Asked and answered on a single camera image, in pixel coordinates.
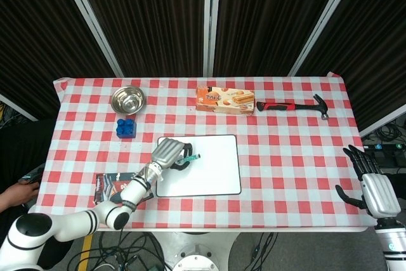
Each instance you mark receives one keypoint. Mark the orange biscuit box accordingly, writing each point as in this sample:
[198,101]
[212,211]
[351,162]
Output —
[226,99]

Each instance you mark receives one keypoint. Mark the dark snack packet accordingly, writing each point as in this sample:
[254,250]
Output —
[109,185]

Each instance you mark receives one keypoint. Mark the white board with black frame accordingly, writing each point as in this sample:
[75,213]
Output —
[212,169]

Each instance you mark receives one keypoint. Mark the green whiteboard marker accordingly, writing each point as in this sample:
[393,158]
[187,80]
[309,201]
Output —
[192,158]

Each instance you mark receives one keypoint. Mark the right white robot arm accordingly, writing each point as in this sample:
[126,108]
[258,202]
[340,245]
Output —
[391,242]

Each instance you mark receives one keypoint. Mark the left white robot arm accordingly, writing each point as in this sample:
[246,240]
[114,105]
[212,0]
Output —
[95,210]

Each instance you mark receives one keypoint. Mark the white partition frame post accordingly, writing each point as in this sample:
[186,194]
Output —
[323,20]
[211,20]
[92,20]

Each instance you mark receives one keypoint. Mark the red white checkered tablecloth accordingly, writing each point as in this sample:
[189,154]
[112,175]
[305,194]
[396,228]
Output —
[203,214]

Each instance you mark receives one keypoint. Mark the black power strip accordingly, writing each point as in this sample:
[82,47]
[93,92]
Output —
[383,147]

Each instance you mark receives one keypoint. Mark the red black claw hammer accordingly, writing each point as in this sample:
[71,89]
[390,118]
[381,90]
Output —
[285,106]

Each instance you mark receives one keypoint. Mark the white table base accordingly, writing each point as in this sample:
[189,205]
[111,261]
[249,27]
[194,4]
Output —
[193,252]

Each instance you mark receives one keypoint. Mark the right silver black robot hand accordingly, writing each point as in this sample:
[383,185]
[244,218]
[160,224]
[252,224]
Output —
[374,182]

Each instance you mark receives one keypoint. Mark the stainless steel bowl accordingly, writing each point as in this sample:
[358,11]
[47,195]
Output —
[128,100]

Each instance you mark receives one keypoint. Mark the person's hand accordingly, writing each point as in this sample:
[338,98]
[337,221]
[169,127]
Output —
[17,195]

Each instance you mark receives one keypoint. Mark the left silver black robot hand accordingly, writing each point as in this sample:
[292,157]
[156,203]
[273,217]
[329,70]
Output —
[168,153]

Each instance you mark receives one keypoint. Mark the blue toy building block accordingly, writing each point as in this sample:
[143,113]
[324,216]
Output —
[126,129]

